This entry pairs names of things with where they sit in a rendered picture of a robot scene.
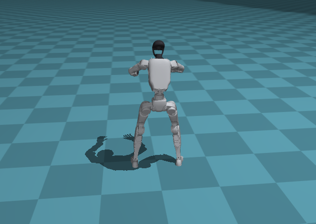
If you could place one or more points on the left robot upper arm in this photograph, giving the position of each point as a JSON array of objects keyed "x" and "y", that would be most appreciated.
[{"x": 142, "y": 65}]

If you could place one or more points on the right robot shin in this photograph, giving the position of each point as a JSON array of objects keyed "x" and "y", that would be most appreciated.
[{"x": 177, "y": 142}]

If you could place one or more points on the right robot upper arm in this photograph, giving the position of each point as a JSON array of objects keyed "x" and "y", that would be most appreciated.
[{"x": 176, "y": 66}]

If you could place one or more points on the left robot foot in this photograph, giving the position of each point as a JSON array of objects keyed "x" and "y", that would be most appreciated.
[{"x": 134, "y": 163}]

